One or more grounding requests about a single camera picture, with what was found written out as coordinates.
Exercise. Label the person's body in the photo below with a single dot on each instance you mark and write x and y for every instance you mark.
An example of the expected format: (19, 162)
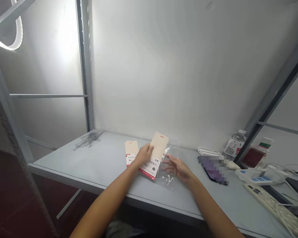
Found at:
(125, 229)

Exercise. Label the cream long power strip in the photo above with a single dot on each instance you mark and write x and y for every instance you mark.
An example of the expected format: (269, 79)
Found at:
(275, 205)

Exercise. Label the clear plastic bag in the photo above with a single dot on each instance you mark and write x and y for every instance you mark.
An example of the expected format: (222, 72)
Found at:
(174, 148)

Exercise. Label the pile of clear plastic rulers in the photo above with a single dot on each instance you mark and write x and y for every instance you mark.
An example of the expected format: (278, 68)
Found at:
(88, 141)

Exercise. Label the white flat box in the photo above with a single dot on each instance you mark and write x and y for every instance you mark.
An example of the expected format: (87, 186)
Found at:
(209, 151)

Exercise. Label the white charger plug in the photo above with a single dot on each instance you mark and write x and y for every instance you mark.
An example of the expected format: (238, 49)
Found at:
(262, 170)

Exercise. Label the person's left hand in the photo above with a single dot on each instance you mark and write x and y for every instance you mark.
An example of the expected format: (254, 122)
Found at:
(142, 157)

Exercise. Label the white LED light strip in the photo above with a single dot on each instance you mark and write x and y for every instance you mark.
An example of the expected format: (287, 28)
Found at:
(19, 37)

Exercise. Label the grey metal shelf frame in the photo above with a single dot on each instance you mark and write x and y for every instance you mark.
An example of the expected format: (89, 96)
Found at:
(86, 74)

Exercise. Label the white power strip blue labels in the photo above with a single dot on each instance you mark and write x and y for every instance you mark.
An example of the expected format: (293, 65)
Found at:
(253, 179)

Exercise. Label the red liquid bottle green cap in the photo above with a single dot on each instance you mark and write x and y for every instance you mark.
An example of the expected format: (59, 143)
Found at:
(257, 155)

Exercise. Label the person's right hand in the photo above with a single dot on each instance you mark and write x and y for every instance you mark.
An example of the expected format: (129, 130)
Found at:
(181, 169)

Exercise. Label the cream card packet red edge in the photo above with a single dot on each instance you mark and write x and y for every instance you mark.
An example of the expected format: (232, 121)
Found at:
(159, 146)
(130, 152)

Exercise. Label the white oval mouse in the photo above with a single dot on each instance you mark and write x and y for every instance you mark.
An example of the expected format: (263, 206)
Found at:
(234, 165)

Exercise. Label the clear water bottle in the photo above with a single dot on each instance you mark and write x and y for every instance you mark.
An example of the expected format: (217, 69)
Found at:
(234, 146)

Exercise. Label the black smartphone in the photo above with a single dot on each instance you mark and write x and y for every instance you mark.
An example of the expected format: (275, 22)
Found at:
(213, 171)

